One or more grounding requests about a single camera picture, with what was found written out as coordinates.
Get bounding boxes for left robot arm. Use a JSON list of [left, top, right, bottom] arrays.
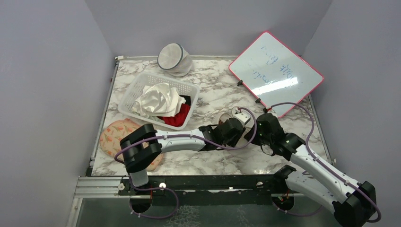
[[120, 117, 245, 194]]

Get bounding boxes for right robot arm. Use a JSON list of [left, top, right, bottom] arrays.
[[244, 113, 376, 227]]

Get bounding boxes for round mesh laundry bag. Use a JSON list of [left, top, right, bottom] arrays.
[[157, 43, 194, 77]]

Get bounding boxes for pink framed whiteboard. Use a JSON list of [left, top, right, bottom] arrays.
[[228, 31, 324, 118]]

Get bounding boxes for red cloth in basket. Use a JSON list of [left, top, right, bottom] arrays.
[[158, 95, 191, 127]]

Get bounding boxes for white plastic basket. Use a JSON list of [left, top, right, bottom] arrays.
[[118, 72, 200, 131]]

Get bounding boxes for white cloth in basket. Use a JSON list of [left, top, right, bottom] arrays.
[[131, 83, 186, 117]]

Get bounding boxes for floral orange cushion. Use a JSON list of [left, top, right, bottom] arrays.
[[99, 118, 164, 172]]

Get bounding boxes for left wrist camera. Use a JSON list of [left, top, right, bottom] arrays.
[[233, 111, 252, 126]]

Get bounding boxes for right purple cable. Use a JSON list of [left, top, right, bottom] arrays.
[[264, 102, 382, 223]]

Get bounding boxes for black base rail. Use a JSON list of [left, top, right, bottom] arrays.
[[86, 166, 314, 208]]

